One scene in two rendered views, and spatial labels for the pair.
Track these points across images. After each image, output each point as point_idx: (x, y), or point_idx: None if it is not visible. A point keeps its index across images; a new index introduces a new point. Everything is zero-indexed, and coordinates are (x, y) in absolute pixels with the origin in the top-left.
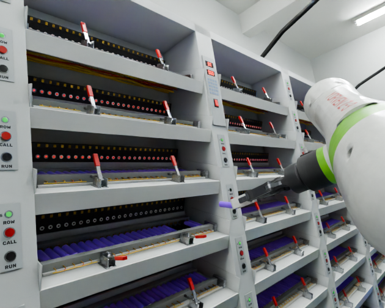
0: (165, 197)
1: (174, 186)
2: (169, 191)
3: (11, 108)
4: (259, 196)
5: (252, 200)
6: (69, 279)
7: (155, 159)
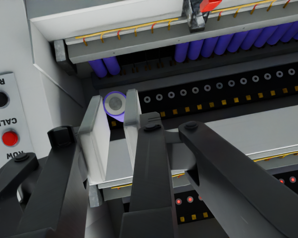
0: (275, 115)
1: (256, 147)
2: (267, 131)
3: None
4: (222, 162)
5: (164, 131)
6: None
7: (184, 198)
